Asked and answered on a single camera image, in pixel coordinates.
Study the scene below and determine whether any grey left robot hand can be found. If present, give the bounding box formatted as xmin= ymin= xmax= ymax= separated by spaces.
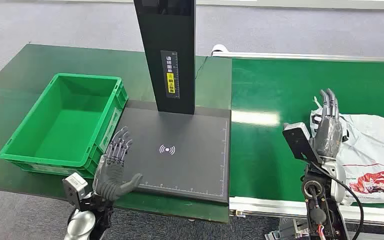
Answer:
xmin=92 ymin=125 xmax=144 ymax=202

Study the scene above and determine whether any white plastic courier package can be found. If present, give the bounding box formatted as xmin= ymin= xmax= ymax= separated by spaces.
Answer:
xmin=309 ymin=96 xmax=384 ymax=205

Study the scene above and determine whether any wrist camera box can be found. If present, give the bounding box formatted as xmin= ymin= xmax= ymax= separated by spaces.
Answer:
xmin=282 ymin=121 xmax=322 ymax=165
xmin=62 ymin=172 xmax=90 ymax=205

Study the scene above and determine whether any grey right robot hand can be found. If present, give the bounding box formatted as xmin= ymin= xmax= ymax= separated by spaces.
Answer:
xmin=311 ymin=88 xmax=345 ymax=161

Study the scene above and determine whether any green plastic crate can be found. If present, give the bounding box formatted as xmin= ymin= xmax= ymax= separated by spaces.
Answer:
xmin=0 ymin=72 xmax=129 ymax=180

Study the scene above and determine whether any black inbound scanner machine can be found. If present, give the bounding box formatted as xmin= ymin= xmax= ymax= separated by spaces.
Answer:
xmin=112 ymin=0 xmax=233 ymax=205

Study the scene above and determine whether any green belt conveyor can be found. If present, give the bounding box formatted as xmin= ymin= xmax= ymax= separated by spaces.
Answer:
xmin=211 ymin=43 xmax=384 ymax=240

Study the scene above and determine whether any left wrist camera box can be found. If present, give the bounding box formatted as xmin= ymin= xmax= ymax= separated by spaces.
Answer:
xmin=62 ymin=172 xmax=90 ymax=205

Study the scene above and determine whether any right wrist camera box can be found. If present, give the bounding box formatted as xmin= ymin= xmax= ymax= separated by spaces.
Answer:
xmin=282 ymin=121 xmax=322 ymax=165

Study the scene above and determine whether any yellow and black sticker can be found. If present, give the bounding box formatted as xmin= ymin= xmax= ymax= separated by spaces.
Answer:
xmin=160 ymin=50 xmax=181 ymax=100

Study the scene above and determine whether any thin black power cable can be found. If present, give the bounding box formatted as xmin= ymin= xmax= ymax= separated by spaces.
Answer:
xmin=194 ymin=55 xmax=210 ymax=81

